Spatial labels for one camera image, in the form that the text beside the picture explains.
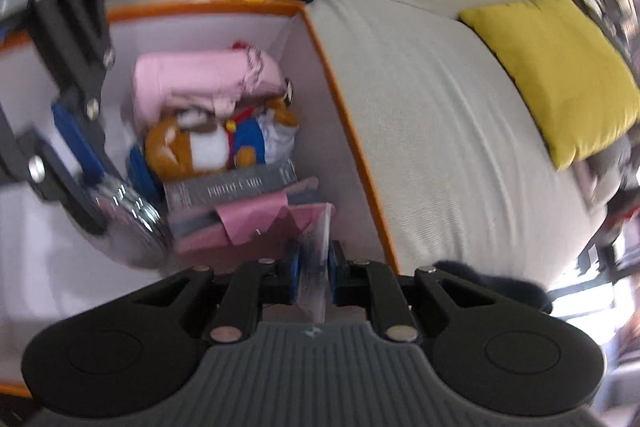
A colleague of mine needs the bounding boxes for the person right leg black sock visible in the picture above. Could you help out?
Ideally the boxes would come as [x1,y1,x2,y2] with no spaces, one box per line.
[434,260,553,314]

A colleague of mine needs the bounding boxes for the pink pouch bag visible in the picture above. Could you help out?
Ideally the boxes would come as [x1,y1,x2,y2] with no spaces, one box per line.
[132,46,288,128]

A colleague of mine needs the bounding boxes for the yellow cushion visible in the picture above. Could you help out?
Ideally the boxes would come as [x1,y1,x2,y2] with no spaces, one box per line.
[459,0,639,170]

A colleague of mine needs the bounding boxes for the beige fabric sofa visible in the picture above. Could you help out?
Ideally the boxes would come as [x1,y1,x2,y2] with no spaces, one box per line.
[310,0,602,287]

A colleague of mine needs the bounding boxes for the plush toy keychain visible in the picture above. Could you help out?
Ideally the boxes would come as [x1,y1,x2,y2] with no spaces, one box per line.
[143,98,299,183]

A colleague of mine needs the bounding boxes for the dark photo card box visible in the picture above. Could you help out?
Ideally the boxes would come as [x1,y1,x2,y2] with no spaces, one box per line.
[164,159,297,212]

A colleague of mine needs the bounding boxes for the orange cardboard box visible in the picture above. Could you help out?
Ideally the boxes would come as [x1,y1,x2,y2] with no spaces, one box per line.
[1,0,396,397]

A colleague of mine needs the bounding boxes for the clear photo card sleeve pack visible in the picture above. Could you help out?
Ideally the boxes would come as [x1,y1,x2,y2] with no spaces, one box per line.
[265,202,334,323]

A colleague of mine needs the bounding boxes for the silver round compact mirror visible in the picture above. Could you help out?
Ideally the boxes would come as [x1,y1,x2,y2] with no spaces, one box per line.
[90,176,171,269]

